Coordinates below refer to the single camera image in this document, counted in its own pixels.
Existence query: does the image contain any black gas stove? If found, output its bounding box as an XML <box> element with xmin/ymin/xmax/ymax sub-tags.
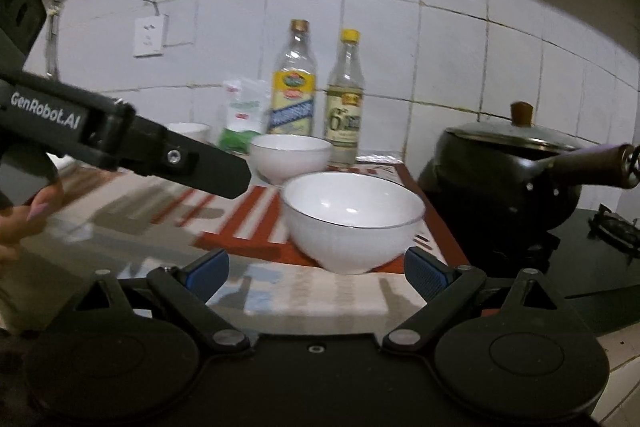
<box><xmin>545</xmin><ymin>204</ymin><xmax>640</xmax><ymax>298</ymax></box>

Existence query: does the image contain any white wall socket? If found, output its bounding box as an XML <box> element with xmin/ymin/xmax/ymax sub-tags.
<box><xmin>132</xmin><ymin>14</ymin><xmax>168</xmax><ymax>58</ymax></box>

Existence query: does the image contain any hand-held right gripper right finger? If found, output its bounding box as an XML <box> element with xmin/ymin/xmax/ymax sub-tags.
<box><xmin>381</xmin><ymin>247</ymin><xmax>558</xmax><ymax>353</ymax></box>

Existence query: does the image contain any person's left hand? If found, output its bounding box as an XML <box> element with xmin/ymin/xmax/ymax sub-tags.
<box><xmin>0</xmin><ymin>181</ymin><xmax>66</xmax><ymax>264</ymax></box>

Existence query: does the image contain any cooking oil bottle yellow label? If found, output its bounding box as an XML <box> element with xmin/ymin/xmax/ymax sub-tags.
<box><xmin>267</xmin><ymin>19</ymin><xmax>318</xmax><ymax>140</ymax></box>

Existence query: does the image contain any black cooking pot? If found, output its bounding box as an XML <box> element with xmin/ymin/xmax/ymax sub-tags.
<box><xmin>417</xmin><ymin>127</ymin><xmax>640</xmax><ymax>268</ymax></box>

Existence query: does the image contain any black pot lid wooden knob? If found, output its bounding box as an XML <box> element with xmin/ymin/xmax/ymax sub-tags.
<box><xmin>447</xmin><ymin>102</ymin><xmax>596</xmax><ymax>158</ymax></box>

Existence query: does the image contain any clear vinegar bottle yellow cap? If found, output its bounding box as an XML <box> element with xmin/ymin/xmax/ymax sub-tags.
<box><xmin>325</xmin><ymin>29</ymin><xmax>366</xmax><ymax>168</ymax></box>

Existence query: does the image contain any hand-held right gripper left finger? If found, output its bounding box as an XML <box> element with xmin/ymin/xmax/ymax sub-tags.
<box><xmin>75</xmin><ymin>249</ymin><xmax>253</xmax><ymax>353</ymax></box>

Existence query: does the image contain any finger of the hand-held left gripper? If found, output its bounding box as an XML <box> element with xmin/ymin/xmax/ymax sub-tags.
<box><xmin>116</xmin><ymin>109</ymin><xmax>252</xmax><ymax>201</ymax></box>

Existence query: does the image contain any white ribbed bowl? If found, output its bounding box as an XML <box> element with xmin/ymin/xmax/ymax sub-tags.
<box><xmin>281</xmin><ymin>172</ymin><xmax>426</xmax><ymax>275</ymax></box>
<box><xmin>167</xmin><ymin>122</ymin><xmax>211</xmax><ymax>145</ymax></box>
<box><xmin>249</xmin><ymin>134</ymin><xmax>333</xmax><ymax>185</ymax></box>

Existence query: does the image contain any white and green salt bag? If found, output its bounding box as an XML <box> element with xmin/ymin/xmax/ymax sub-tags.
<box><xmin>217</xmin><ymin>79</ymin><xmax>268</xmax><ymax>155</ymax></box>

